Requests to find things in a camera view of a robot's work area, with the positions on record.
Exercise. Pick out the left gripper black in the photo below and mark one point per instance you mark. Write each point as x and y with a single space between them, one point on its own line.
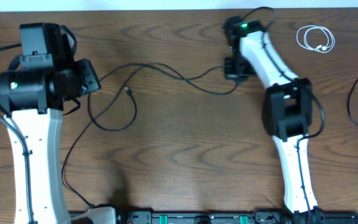
93 81

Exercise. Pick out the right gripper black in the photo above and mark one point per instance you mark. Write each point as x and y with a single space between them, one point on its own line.
232 74

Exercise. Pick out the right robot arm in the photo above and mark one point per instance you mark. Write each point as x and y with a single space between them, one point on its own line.
286 111

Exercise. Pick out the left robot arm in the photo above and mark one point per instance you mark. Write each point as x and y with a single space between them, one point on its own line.
33 91

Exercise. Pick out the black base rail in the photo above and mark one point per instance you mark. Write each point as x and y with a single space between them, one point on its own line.
258 216

